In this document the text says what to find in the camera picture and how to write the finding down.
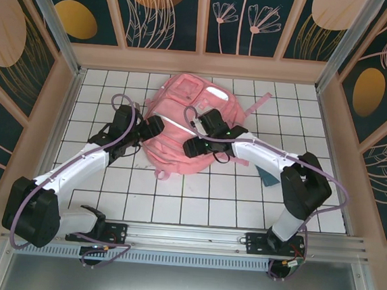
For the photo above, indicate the flat teal snap wallet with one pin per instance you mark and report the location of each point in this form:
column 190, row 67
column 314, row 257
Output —
column 270, row 179

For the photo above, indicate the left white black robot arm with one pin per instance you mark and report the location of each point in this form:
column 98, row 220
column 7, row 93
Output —
column 76, row 165

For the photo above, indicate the grey metal sheet panel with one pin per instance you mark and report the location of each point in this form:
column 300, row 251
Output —
column 181, row 286

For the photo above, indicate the aluminium corner post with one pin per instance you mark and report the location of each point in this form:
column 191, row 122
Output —
column 351, row 47
column 56, row 21

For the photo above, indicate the aluminium mounting rail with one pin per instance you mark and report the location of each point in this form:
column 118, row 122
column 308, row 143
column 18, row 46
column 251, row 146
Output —
column 189, row 234

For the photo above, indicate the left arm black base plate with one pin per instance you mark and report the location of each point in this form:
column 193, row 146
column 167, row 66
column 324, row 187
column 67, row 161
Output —
column 118, row 233

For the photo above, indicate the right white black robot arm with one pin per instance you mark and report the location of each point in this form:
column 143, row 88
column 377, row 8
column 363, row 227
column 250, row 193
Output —
column 264, row 154

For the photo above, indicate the pink student backpack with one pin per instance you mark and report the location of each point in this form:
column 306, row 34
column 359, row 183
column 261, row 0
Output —
column 179, row 154

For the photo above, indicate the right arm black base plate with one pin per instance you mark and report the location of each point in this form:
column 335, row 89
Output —
column 256, row 243

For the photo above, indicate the aluminium side rail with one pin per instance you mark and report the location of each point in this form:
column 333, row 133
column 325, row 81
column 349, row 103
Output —
column 56, row 133

